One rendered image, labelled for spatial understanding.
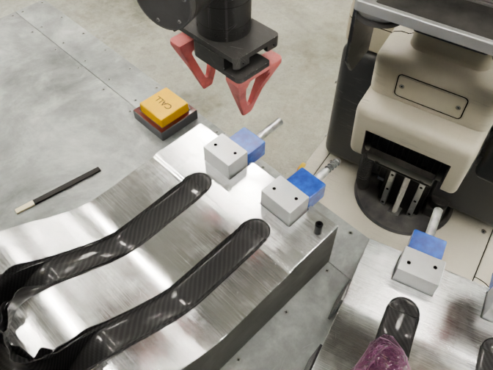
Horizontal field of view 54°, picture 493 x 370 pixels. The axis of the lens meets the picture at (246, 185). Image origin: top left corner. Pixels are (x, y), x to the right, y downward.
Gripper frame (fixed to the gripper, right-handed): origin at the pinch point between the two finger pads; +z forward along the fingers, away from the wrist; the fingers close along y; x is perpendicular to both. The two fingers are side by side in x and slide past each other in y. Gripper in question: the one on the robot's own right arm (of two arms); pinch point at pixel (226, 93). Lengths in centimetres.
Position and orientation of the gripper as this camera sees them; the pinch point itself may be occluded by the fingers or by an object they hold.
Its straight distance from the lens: 58.9
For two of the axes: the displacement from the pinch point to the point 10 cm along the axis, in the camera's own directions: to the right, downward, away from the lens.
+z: -0.1, 6.3, 7.8
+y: 7.1, 5.5, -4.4
